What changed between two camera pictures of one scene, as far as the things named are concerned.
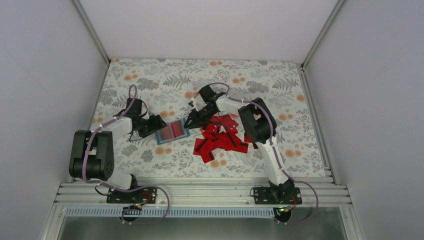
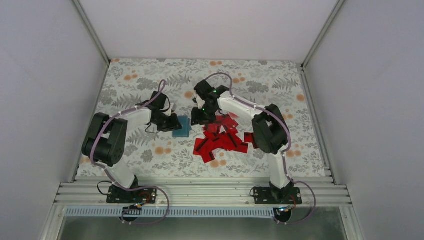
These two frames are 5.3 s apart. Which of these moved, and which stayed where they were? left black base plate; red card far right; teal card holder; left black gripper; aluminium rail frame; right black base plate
Moved: left black gripper; teal card holder
Stayed: right black base plate; aluminium rail frame; red card far right; left black base plate
